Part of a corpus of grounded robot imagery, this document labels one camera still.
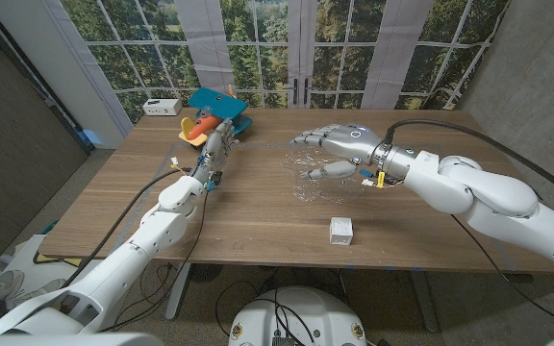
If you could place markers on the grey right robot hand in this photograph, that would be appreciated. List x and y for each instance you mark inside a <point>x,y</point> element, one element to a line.
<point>354,141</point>

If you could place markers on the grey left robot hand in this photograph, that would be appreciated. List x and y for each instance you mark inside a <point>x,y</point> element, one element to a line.
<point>214,151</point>

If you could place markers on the clear plastic wrap sheet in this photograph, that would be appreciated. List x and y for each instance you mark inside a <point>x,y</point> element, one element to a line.
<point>325,191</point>

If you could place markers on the small white embossed box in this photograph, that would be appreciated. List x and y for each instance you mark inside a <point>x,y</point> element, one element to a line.
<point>341,231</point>

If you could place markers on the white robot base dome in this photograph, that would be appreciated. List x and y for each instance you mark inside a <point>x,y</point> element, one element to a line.
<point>301,317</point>

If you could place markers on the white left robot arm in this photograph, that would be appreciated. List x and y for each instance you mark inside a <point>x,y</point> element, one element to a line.
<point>157,230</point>

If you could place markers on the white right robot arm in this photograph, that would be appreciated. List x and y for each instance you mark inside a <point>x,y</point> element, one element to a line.
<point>488,192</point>

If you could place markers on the white power strip box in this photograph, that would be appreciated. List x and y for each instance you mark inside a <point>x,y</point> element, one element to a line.
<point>161,106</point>

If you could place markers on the printed window forest backdrop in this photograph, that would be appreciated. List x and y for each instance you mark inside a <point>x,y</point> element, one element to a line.
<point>258,48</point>

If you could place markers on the grey metal table leg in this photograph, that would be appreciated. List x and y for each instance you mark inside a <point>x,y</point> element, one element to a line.
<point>178,293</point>
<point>425,303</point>

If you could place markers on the white floor sheet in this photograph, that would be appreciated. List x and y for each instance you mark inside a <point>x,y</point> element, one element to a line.
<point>32,259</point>

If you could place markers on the grey sneaker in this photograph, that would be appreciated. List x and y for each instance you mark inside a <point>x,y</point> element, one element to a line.
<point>41,290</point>
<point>7,281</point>

